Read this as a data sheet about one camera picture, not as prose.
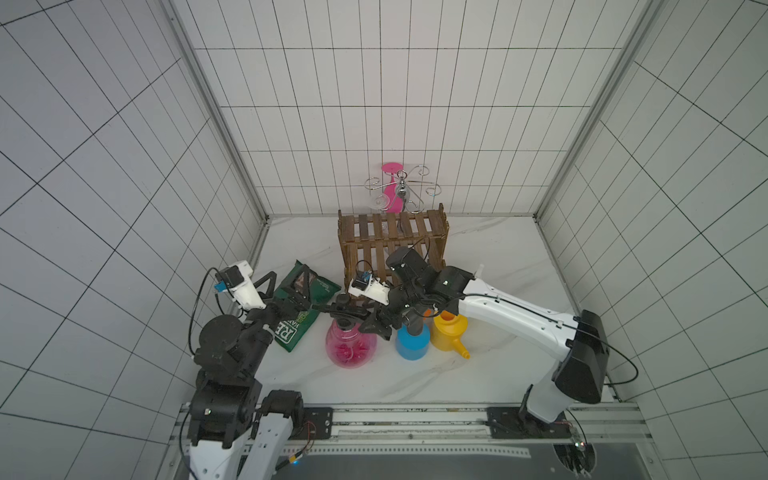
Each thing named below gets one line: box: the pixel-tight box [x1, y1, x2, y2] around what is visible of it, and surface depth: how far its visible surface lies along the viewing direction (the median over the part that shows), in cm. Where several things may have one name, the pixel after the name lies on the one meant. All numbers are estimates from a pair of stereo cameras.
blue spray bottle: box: [396, 310, 433, 361], surface depth 84 cm
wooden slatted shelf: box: [338, 203, 449, 294], surface depth 84 cm
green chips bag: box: [273, 260, 341, 352], surface depth 88 cm
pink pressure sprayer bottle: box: [313, 294, 378, 369], surface depth 74 cm
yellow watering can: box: [431, 311, 471, 360], surface depth 81 cm
